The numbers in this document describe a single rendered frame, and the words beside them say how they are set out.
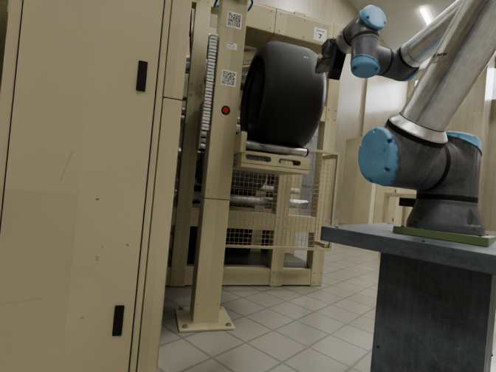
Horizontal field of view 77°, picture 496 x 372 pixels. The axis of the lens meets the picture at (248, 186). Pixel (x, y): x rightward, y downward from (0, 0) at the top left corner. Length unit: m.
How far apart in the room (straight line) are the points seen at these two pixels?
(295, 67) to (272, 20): 0.64
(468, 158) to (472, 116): 12.36
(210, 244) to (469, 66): 1.21
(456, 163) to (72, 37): 1.00
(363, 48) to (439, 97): 0.40
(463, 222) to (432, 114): 0.30
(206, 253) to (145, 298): 0.73
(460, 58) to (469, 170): 0.31
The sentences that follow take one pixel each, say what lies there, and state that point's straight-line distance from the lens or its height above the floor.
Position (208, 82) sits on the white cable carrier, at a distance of 1.61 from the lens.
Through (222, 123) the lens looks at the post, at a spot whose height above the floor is 0.99.
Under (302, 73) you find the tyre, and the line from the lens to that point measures 1.55.
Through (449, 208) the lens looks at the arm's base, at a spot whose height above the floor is 0.68.
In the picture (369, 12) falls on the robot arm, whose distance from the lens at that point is 1.22.
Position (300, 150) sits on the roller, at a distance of 1.61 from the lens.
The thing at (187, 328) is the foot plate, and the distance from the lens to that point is 1.62.
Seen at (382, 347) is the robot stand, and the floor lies 0.28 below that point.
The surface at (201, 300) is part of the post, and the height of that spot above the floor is 0.12.
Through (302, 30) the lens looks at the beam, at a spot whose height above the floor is 1.70.
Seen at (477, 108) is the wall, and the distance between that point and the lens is 13.41.
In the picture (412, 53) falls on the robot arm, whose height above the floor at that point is 1.16.
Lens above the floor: 0.69
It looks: level
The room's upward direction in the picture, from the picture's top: 5 degrees clockwise
